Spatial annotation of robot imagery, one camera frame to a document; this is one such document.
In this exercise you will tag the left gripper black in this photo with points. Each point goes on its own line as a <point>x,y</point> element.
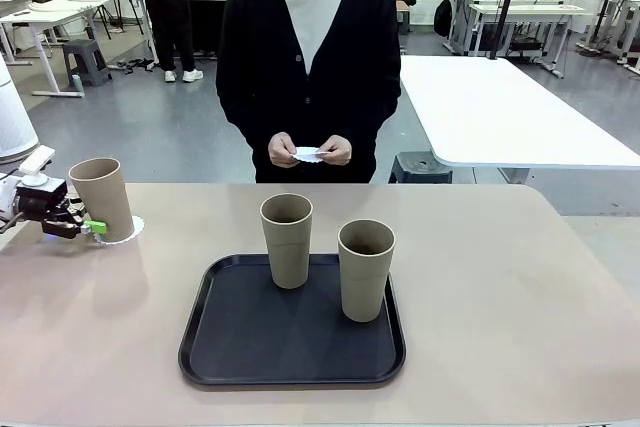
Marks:
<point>40,202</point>

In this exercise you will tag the tan plastic cup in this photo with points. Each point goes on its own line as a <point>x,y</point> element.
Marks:
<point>287,257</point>
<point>362,287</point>
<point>105,197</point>

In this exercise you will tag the white paper doily coaster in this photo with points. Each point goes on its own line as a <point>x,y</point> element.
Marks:
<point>307,154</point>
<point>138,232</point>

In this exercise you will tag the person's left forearm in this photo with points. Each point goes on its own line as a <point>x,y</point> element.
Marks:
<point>370,129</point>

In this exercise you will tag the person's right hand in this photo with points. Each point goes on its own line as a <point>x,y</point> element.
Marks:
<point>281,149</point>

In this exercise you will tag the person's left hand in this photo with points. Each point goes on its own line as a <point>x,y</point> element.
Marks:
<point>341,152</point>

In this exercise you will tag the white air purifier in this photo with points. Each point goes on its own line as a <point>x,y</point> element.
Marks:
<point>15,117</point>

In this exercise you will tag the grey step stool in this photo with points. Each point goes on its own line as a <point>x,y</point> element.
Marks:
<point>87,62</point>

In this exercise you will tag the white desk with papers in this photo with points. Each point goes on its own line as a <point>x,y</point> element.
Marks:
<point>50,14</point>

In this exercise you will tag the person in grey hoodie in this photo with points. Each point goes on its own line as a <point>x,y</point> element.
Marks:
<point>167,22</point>

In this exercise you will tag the black plastic tray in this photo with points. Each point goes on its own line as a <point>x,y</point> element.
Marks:
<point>275,342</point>

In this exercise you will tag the person in black cardigan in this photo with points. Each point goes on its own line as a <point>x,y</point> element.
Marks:
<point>260,72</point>

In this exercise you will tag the dark grey plastic stool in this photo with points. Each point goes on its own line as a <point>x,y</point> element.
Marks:
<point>420,167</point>

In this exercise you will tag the black backpack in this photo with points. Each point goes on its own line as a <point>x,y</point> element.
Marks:
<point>443,17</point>

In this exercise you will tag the large white table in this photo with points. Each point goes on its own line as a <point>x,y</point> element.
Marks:
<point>500,112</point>

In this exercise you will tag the black stand pole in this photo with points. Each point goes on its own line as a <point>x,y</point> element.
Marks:
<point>506,7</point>

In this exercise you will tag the white lab desk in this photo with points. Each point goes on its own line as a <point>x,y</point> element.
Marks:
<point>530,9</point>

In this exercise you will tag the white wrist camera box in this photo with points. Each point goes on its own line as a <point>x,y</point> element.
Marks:
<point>37,159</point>

